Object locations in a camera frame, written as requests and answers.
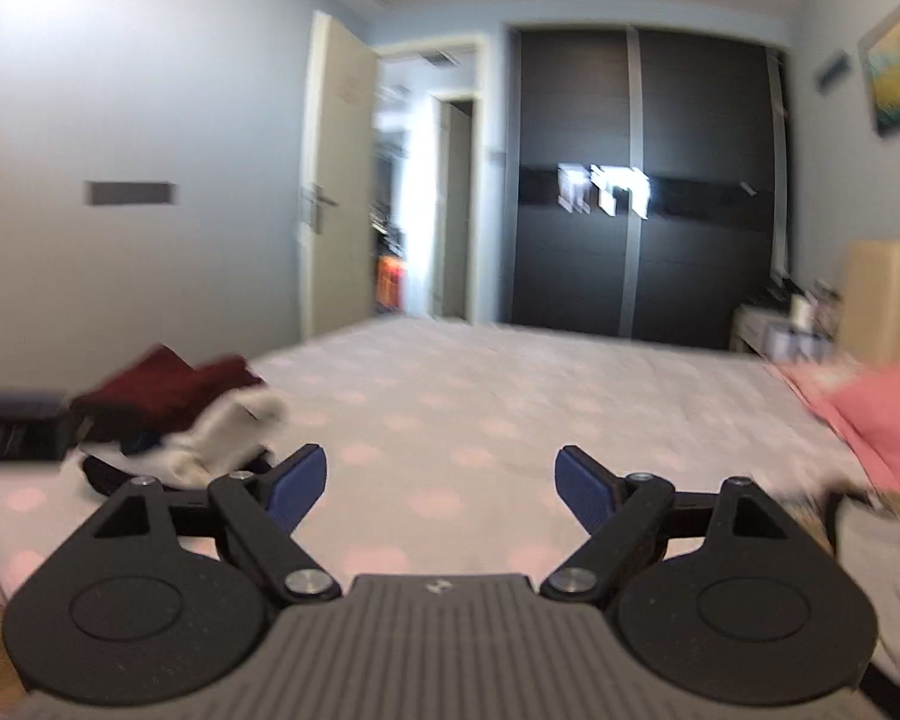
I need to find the pink pillow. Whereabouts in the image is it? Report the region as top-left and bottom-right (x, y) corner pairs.
(823, 358), (900, 497)

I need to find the unfolded clothes pile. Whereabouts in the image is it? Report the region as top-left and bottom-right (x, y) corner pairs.
(831, 493), (900, 700)

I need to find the hallway door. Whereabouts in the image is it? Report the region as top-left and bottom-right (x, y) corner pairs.
(430, 92), (475, 321)

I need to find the polka dot bed blanket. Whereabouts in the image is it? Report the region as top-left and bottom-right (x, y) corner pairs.
(0, 315), (900, 691)

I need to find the metal door handle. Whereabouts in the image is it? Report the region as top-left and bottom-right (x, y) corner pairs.
(298, 182), (340, 235)

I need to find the dark wardrobe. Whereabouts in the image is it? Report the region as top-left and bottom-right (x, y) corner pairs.
(505, 25), (794, 351)

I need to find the wall control panel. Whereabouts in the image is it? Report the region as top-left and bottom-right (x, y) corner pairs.
(816, 49), (851, 92)

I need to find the white folded garment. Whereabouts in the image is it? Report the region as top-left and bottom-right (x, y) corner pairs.
(81, 388), (291, 490)

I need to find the grey wall vent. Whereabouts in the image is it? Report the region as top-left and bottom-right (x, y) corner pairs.
(85, 180), (179, 207)

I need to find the white nightstand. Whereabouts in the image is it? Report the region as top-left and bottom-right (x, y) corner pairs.
(727, 298), (842, 362)

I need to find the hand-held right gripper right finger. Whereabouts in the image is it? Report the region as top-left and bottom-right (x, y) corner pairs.
(538, 444), (796, 604)

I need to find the maroon sweater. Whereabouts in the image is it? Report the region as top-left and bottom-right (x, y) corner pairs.
(70, 343), (269, 445)

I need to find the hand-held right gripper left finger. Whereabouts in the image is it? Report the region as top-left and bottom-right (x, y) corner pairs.
(90, 444), (344, 602)

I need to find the beige room door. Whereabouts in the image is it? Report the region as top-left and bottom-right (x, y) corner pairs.
(298, 10), (381, 340)

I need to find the wooden headboard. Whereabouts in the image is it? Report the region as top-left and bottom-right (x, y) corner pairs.
(838, 238), (900, 370)

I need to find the orange box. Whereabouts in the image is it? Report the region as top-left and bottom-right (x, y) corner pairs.
(377, 253), (407, 314)

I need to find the navy folded garment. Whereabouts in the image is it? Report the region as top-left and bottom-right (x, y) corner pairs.
(118, 430), (167, 460)

